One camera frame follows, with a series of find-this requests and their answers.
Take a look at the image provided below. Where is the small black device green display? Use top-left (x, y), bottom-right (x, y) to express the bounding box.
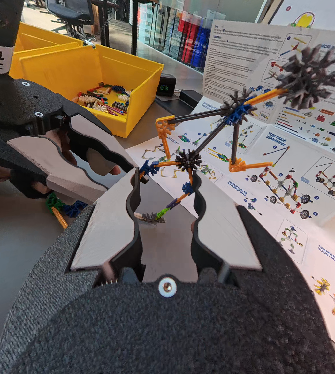
top-left (156, 74), bottom-right (177, 97)

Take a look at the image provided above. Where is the multicolour rod connector toy figure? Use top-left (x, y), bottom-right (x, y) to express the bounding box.
top-left (134, 44), bottom-right (335, 226)

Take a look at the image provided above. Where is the white sheet with coloured drawing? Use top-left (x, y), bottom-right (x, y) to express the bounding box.
top-left (261, 0), bottom-right (335, 31)

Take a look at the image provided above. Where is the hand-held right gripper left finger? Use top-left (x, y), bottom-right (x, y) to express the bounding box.
top-left (70, 168), bottom-right (143, 271)

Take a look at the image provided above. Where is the small yellow parts bin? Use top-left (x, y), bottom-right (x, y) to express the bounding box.
top-left (10, 22), bottom-right (84, 79)

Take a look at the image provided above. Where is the connector assembly with yellow rods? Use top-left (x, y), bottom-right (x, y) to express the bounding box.
top-left (45, 191), bottom-right (88, 230)

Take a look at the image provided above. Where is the pile of toy parts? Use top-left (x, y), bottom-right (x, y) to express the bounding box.
top-left (72, 83), bottom-right (133, 116)

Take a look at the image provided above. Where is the large yellow parts bin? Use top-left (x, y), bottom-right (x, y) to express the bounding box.
top-left (20, 44), bottom-right (164, 138)

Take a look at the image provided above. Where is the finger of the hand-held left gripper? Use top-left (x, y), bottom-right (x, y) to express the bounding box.
top-left (67, 113), bottom-right (149, 184)
top-left (7, 135), bottom-right (111, 205)

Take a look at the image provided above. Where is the white instruction sheet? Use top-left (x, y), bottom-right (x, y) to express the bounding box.
top-left (126, 19), bottom-right (335, 364)

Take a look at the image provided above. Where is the black power adapter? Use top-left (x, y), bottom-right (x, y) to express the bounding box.
top-left (180, 90), bottom-right (203, 108)

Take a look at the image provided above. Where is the person's left hand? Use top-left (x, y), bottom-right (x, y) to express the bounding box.
top-left (45, 129), bottom-right (122, 176)

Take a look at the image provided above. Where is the rack of coloured storage boxes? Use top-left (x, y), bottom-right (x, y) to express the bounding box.
top-left (138, 0), bottom-right (212, 68)

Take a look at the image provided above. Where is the black office chair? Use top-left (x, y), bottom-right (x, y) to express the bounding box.
top-left (45, 0), bottom-right (95, 40)

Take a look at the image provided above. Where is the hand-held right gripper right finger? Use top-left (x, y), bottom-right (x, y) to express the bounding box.
top-left (191, 171), bottom-right (263, 271)

